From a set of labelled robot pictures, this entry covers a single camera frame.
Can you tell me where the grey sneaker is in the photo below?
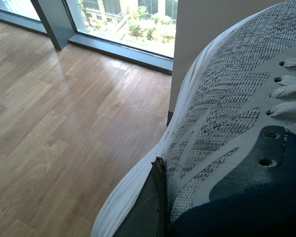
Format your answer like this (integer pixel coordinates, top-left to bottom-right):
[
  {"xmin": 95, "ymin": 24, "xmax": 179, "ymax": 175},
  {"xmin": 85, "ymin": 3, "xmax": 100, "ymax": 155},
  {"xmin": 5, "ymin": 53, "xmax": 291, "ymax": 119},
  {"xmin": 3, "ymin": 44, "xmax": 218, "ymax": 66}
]
[{"xmin": 91, "ymin": 0, "xmax": 296, "ymax": 237}]

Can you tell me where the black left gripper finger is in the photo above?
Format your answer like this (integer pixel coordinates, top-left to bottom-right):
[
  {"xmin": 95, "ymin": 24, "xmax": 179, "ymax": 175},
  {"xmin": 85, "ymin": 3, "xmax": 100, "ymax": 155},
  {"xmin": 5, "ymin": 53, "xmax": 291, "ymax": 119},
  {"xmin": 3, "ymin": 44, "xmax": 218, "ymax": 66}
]
[{"xmin": 114, "ymin": 157, "xmax": 167, "ymax": 237}]

